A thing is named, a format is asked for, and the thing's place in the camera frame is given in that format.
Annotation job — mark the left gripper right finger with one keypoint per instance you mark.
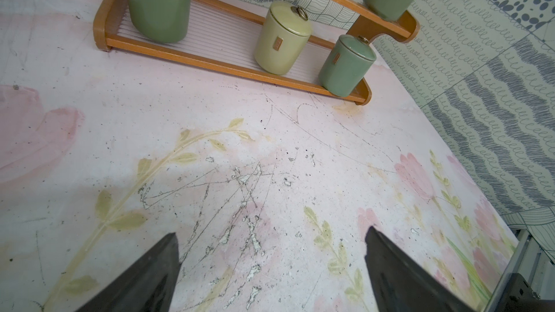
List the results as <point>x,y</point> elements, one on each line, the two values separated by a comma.
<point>400,284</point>

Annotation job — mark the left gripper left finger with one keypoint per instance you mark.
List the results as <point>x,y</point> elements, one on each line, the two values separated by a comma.
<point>148,285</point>

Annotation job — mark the wooden three-tier shelf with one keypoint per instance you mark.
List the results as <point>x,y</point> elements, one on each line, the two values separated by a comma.
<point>222,37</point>

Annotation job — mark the green canister bottom right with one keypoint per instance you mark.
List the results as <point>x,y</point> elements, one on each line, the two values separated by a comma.
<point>348,62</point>

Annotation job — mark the yellow-green canister bottom centre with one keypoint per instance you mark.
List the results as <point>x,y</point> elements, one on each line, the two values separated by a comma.
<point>284,35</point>

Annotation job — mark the aluminium mounting rail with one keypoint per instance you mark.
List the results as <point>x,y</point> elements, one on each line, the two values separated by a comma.
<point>527,283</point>

